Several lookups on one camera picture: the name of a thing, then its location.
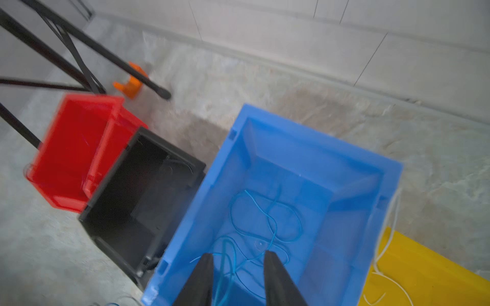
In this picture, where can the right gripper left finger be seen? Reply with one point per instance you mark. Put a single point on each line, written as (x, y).
(198, 289)

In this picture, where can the orange plastic piece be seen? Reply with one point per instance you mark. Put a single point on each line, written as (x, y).
(131, 89)

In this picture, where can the blue plastic bin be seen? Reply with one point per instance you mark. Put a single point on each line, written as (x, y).
(318, 202)

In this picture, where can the red plastic bin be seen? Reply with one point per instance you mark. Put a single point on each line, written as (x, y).
(83, 141)

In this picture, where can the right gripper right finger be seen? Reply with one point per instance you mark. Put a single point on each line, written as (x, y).
(279, 287)

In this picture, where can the yellow plastic bin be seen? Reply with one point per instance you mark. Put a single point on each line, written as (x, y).
(412, 274)

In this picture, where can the black plastic bin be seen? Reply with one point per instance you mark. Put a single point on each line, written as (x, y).
(136, 209)

